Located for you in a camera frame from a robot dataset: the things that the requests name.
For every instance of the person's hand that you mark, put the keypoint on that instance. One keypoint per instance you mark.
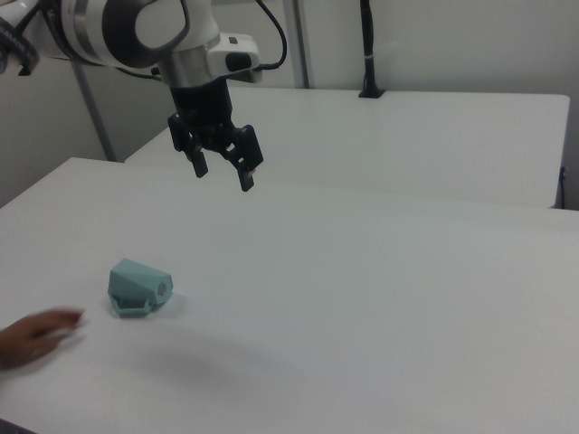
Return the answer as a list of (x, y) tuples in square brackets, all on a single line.
[(31, 336)]

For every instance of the white desk with rounded corners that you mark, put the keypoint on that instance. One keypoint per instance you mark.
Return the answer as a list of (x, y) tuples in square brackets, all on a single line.
[(384, 140)]

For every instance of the slanted grey metal partition post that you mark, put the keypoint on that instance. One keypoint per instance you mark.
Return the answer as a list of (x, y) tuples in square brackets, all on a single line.
[(97, 122)]

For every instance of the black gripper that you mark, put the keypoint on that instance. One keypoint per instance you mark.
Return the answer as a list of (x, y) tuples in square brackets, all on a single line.
[(201, 106)]

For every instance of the upright grey metal partition post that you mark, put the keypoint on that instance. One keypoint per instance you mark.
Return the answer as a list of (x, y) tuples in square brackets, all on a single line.
[(298, 45)]

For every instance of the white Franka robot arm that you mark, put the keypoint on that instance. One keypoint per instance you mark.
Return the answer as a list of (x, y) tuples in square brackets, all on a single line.
[(113, 27)]

